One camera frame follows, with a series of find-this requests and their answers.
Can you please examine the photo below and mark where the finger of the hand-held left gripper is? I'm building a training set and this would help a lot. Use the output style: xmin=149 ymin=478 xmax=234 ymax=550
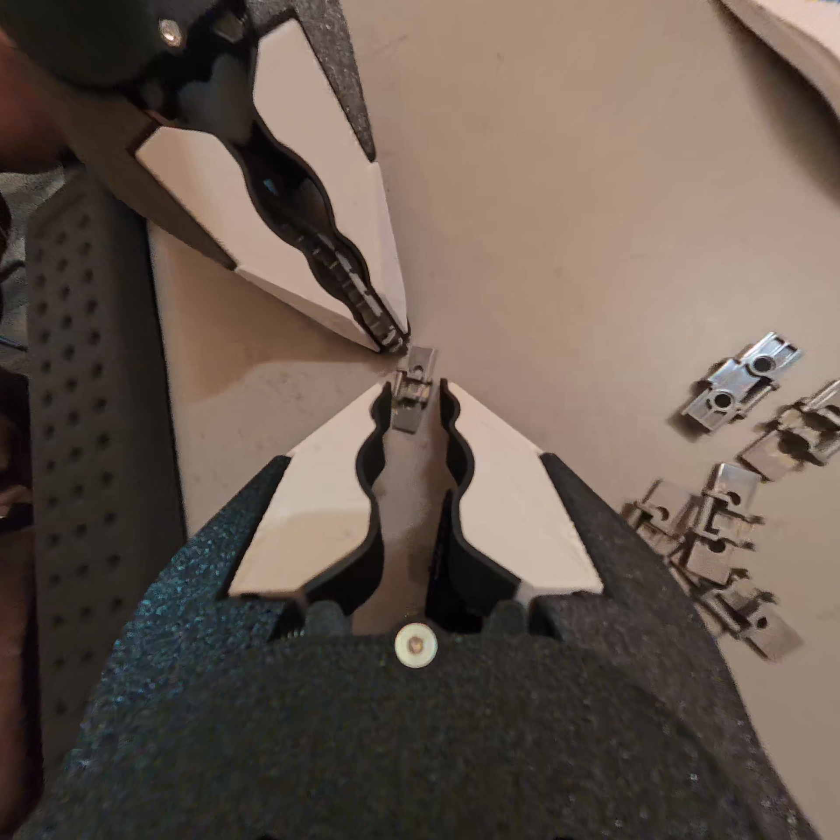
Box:
xmin=251 ymin=18 xmax=411 ymax=336
xmin=134 ymin=125 xmax=395 ymax=355

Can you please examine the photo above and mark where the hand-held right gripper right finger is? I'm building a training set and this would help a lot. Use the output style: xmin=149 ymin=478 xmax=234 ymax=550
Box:
xmin=438 ymin=379 xmax=605 ymax=608

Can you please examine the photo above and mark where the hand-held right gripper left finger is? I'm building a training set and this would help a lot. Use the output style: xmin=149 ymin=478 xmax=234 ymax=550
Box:
xmin=228 ymin=381 xmax=395 ymax=606

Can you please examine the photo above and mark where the assembled grey track chain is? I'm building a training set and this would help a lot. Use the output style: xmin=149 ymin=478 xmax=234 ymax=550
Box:
xmin=261 ymin=176 xmax=408 ymax=353

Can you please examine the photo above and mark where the single grey track link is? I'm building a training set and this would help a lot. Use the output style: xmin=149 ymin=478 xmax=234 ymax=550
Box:
xmin=390 ymin=344 xmax=440 ymax=434

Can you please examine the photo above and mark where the pile of grey track links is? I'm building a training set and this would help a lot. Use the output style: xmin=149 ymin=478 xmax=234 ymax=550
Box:
xmin=619 ymin=331 xmax=840 ymax=665

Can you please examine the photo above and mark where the grey desk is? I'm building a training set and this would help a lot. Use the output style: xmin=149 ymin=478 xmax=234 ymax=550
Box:
xmin=147 ymin=0 xmax=840 ymax=840

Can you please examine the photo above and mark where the instruction booklet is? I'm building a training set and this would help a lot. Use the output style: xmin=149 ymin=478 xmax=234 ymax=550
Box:
xmin=721 ymin=0 xmax=840 ymax=110

